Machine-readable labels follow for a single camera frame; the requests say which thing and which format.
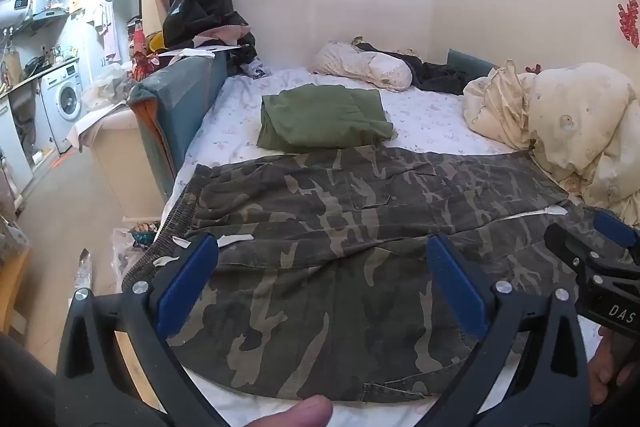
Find white water heater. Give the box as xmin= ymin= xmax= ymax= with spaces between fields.
xmin=0 ymin=0 xmax=54 ymax=30

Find person's right hand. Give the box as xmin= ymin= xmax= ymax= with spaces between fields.
xmin=588 ymin=327 xmax=626 ymax=404

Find white floral pillow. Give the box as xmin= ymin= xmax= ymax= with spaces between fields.
xmin=312 ymin=41 xmax=414 ymax=94

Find teal padded bed board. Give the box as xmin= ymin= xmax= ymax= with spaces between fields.
xmin=127 ymin=52 xmax=232 ymax=208

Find kitchen counter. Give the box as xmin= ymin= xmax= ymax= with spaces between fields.
xmin=0 ymin=56 xmax=81 ymax=100

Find wooden stool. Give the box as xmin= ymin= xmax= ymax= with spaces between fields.
xmin=0 ymin=247 xmax=32 ymax=339

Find white washing machine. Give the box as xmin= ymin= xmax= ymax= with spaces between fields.
xmin=39 ymin=62 xmax=84 ymax=154

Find hanging pink and white towels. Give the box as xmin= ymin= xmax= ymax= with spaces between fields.
xmin=94 ymin=0 xmax=122 ymax=64

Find olive green folded garment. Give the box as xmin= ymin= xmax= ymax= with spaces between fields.
xmin=256 ymin=84 xmax=398 ymax=154

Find white paper sheet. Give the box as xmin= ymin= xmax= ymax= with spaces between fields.
xmin=156 ymin=46 xmax=242 ymax=58

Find white plastic bag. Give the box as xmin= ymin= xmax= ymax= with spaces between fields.
xmin=81 ymin=63 xmax=135 ymax=114

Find camouflage pants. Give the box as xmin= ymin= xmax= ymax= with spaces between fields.
xmin=121 ymin=143 xmax=608 ymax=403

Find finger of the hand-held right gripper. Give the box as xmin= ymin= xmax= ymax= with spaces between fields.
xmin=544 ymin=222 xmax=609 ymax=281
xmin=582 ymin=205 xmax=640 ymax=259

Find dark clothes heap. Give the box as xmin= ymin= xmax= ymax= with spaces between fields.
xmin=356 ymin=41 xmax=482 ymax=96

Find white floral bed sheet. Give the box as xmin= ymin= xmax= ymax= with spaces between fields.
xmin=114 ymin=67 xmax=608 ymax=427

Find silver foil package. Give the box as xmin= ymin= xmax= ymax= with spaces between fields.
xmin=71 ymin=248 xmax=97 ymax=294

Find cream duvet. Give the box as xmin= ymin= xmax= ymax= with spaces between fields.
xmin=462 ymin=59 xmax=640 ymax=229

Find person's dark clothing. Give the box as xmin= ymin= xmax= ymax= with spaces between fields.
xmin=0 ymin=332 xmax=57 ymax=427

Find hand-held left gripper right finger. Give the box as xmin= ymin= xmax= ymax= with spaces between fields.
xmin=420 ymin=234 xmax=593 ymax=427

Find teal cushion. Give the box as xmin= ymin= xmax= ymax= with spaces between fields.
xmin=446 ymin=48 xmax=501 ymax=81

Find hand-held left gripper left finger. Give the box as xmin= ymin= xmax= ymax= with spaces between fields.
xmin=55 ymin=232 xmax=236 ymax=427

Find person's left hand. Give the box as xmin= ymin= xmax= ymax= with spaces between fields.
xmin=244 ymin=394 xmax=335 ymax=427

